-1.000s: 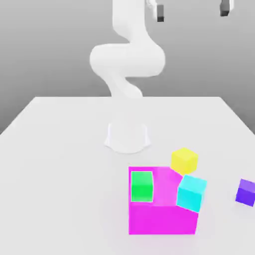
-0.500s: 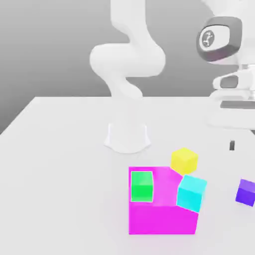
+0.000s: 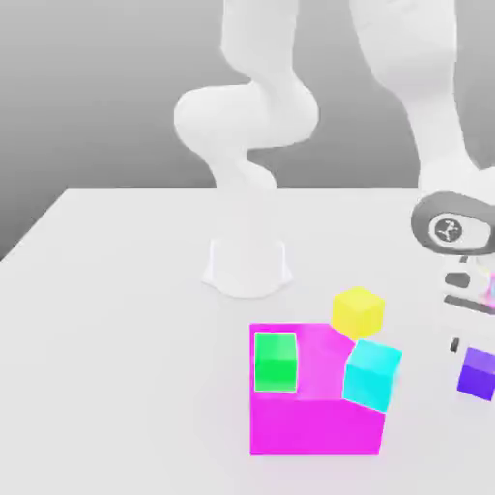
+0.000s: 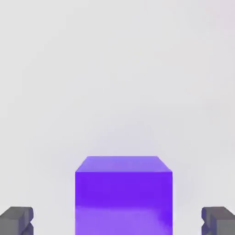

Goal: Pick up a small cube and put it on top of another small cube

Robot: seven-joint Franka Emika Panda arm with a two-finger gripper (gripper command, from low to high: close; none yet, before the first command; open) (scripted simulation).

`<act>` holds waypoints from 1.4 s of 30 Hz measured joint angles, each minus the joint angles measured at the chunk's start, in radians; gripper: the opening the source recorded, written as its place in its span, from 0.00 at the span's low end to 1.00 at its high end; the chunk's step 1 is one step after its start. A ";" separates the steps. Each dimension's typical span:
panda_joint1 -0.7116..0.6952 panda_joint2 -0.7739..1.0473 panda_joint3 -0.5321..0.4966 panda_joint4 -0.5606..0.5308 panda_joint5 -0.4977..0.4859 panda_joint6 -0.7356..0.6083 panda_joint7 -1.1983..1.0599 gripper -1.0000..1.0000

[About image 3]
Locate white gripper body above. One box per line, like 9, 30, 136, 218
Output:
440, 290, 495, 336

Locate small purple cube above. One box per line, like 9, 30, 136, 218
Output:
455, 346, 495, 403

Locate small cyan cube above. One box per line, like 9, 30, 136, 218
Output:
341, 338, 404, 414

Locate small yellow cube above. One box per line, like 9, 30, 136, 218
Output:
331, 286, 387, 342

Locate small green cube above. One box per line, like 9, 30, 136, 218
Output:
253, 332, 299, 394

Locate large magenta box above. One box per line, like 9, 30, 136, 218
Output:
248, 322, 387, 456

